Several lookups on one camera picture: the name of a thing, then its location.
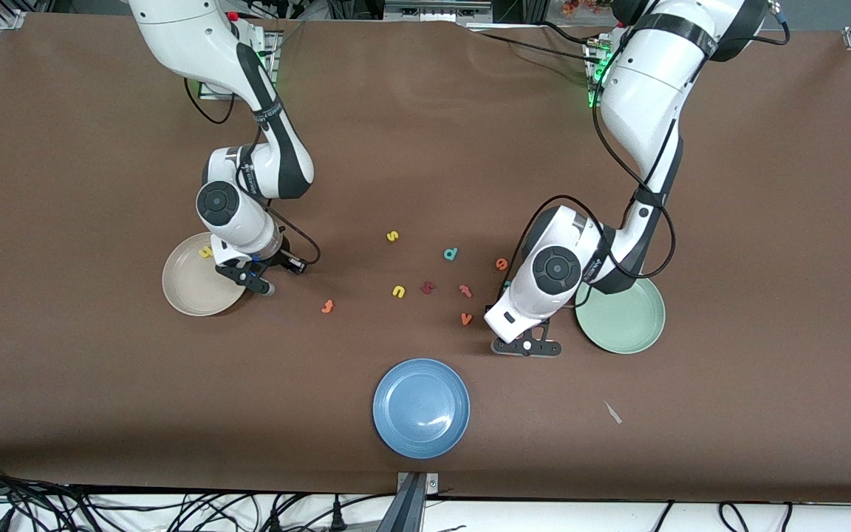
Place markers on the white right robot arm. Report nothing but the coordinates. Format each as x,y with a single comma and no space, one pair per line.
174,37

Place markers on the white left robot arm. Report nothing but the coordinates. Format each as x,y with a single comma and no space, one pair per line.
647,81

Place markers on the dark red foam letter k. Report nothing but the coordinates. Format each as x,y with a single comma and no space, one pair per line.
428,287

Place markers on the beige brown plate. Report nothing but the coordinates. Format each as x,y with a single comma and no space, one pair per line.
189,288

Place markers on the blue plate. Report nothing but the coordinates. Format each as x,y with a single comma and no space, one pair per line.
421,408

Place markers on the green plate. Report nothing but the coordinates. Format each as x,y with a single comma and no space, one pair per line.
625,325

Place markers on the white paper scrap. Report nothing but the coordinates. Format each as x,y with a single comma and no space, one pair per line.
612,412

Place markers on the grey power strip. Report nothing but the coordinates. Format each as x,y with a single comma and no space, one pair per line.
433,10

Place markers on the orange decorative object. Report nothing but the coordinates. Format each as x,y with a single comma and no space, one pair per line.
588,6

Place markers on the silver metal bracket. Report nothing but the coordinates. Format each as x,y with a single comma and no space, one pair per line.
431,484

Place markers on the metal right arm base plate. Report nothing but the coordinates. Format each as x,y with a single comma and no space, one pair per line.
211,93

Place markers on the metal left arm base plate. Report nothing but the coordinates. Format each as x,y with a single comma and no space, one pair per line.
594,53

